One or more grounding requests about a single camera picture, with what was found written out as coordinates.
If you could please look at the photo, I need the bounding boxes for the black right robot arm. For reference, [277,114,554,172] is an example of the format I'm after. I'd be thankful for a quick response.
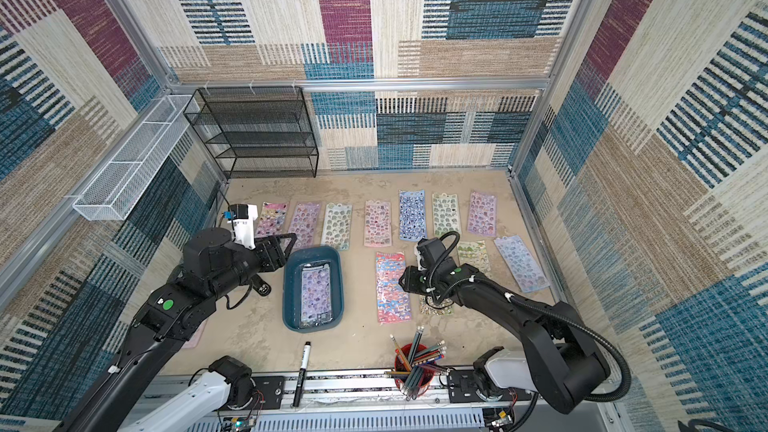
[399,238,631,414]

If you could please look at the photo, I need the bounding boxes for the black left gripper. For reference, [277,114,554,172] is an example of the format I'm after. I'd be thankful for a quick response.
[207,231,298,305]

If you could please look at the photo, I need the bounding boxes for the green house sticker sheet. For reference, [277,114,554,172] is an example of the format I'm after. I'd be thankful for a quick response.
[457,241,491,274]

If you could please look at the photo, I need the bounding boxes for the black wire shelf rack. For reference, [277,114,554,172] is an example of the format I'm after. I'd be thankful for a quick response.
[183,86,319,180]

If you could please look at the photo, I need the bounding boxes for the green frog sticker sheet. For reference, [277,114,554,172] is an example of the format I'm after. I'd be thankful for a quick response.
[432,193,461,236]

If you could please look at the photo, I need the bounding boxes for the pink character sticker sheet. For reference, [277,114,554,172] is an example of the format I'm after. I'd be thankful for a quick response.
[467,191,497,237]

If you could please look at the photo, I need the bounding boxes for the green dinosaur sticker sheet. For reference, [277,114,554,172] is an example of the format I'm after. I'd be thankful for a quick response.
[321,203,353,251]

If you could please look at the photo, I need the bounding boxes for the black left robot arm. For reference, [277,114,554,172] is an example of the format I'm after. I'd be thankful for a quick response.
[57,227,297,431]

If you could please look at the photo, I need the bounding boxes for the white wire mesh basket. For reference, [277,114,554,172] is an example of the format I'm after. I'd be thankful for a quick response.
[73,95,191,221]

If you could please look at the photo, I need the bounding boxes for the blue penguin sticker sheet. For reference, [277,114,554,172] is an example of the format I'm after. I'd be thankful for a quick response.
[399,190,427,242]

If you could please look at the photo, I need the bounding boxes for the pink calculator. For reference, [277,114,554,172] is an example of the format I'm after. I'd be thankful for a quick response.
[182,320,208,350]

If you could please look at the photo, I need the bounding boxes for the black marker pen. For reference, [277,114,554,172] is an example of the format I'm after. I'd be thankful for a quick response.
[292,341,311,408]

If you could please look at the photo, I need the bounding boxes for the panda sticker sheet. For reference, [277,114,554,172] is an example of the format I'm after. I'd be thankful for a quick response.
[419,298,453,316]

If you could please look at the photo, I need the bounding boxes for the black corrugated cable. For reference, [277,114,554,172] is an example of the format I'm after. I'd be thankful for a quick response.
[422,230,632,432]

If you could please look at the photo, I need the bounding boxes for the teal plastic storage box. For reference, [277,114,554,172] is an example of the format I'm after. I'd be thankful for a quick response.
[282,245,344,333]

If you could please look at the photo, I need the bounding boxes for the red pencil cup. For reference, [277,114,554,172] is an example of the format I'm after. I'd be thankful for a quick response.
[387,343,442,400]

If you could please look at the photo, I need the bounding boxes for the purple bonbon sticker sheet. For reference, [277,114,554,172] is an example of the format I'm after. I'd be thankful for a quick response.
[299,263,333,329]

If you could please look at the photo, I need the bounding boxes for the pink cat sticker sheet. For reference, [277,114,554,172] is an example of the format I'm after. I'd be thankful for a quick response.
[255,202,289,238]

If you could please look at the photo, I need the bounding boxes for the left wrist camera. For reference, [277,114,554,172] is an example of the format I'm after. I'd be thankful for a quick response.
[225,203,258,249]

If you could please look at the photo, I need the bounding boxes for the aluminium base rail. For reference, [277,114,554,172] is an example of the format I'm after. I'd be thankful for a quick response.
[107,368,541,432]

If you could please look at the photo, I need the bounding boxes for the pastel sticker sheet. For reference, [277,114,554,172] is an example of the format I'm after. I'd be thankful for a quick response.
[494,235,550,293]

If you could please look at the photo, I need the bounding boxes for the pink bonbon sticker sheet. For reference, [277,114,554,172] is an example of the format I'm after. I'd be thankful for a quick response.
[364,200,392,248]

